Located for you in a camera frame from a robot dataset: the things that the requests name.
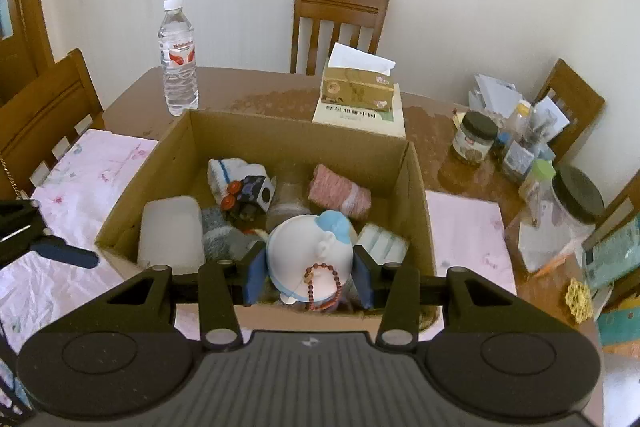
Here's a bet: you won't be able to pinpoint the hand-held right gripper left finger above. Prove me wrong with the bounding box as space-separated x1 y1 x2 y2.
97 241 266 352

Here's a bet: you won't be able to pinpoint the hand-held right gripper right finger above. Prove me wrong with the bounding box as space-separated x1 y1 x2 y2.
352 244 531 352

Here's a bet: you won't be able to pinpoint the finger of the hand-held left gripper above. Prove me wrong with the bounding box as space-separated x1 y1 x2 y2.
0 322 37 427
0 199 99 269

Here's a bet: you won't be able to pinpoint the brown bead bracelet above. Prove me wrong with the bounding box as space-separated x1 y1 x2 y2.
301 262 346 313

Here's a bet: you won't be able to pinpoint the clear tape roll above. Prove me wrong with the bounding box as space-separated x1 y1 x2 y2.
357 222 411 263

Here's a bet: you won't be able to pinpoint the white figurine with blue cap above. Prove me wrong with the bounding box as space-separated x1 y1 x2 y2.
265 209 358 308

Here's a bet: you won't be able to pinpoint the blue knitted sleeve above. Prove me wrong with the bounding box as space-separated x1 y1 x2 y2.
200 206 266 260

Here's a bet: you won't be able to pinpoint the small orange red object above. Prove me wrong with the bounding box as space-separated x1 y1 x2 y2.
220 183 242 212

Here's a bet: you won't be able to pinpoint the dark cube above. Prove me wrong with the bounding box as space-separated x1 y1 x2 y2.
227 174 277 218

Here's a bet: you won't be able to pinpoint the clear plastic cup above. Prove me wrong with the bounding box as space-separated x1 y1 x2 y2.
272 162 313 218

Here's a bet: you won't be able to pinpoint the pink knitted pouch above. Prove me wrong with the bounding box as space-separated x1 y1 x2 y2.
307 164 373 220

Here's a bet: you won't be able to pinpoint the translucent white plastic container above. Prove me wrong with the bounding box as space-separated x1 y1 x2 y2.
137 196 206 269

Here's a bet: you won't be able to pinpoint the white sock blue stripe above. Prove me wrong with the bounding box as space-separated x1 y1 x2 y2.
206 158 266 208

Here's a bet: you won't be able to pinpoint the brown cardboard box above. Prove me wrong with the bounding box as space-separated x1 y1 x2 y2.
94 109 442 338

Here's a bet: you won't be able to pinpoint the pink floral tablecloth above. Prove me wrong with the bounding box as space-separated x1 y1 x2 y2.
0 128 518 415

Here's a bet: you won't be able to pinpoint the white green book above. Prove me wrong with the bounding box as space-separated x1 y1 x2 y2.
312 82 406 138

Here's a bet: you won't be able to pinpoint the small jar with black lid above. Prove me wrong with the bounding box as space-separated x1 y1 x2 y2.
451 111 499 165

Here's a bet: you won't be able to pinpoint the tan tissue box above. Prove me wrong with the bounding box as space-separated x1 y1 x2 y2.
320 43 398 112

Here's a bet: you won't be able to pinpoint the orange white packet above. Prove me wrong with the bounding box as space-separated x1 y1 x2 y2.
530 252 568 279

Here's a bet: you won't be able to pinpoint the clear water bottle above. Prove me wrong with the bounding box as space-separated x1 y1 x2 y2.
157 0 200 116

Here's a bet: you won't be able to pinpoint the green capped bottle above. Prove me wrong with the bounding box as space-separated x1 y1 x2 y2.
518 158 556 202

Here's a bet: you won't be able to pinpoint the yellow crochet coaster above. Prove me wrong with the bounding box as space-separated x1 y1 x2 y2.
565 278 601 325

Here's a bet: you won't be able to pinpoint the white papers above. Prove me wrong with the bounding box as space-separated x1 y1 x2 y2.
468 74 518 118

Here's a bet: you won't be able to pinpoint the yellow capped bottle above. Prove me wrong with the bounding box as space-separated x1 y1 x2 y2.
507 99 533 142

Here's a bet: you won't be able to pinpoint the large clear jar black lid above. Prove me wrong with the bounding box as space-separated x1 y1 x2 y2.
520 164 606 273

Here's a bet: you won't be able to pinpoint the teal packet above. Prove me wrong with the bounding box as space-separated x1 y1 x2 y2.
582 214 640 290

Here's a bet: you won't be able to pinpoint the wooden door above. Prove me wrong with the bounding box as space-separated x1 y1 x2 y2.
0 0 56 105

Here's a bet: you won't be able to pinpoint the wooden slatted chair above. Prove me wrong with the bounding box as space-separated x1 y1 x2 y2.
290 0 391 76

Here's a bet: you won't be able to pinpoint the yellow teal bag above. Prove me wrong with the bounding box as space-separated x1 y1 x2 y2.
597 292 640 348

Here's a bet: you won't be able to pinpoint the metal chain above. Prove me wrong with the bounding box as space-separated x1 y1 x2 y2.
0 157 26 198

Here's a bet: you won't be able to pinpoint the wooden chair with chain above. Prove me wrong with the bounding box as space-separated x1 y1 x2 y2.
0 48 106 198

